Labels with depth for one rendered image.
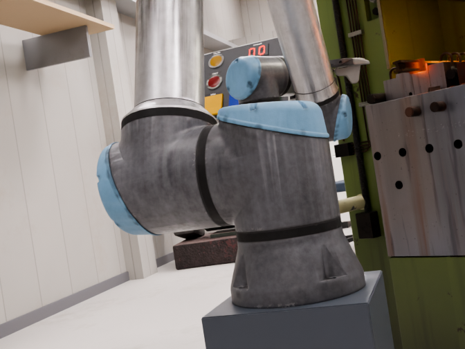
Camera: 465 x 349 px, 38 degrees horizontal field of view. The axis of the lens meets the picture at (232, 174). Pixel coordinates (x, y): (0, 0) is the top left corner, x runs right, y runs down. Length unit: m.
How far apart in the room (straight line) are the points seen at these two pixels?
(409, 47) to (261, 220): 1.49
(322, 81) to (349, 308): 0.61
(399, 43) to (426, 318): 0.87
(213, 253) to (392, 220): 4.07
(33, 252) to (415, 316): 3.26
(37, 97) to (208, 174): 4.26
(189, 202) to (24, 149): 3.97
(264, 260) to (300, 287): 0.06
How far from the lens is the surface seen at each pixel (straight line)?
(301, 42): 1.31
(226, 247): 5.93
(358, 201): 2.23
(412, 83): 1.98
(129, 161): 0.98
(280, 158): 0.88
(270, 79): 1.43
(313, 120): 0.91
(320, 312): 0.86
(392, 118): 1.95
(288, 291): 0.88
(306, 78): 1.33
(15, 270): 4.62
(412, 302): 2.01
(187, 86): 1.03
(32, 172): 4.91
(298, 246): 0.89
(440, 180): 1.89
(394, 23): 2.26
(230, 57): 2.28
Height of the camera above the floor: 0.78
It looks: level
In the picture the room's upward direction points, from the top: 9 degrees counter-clockwise
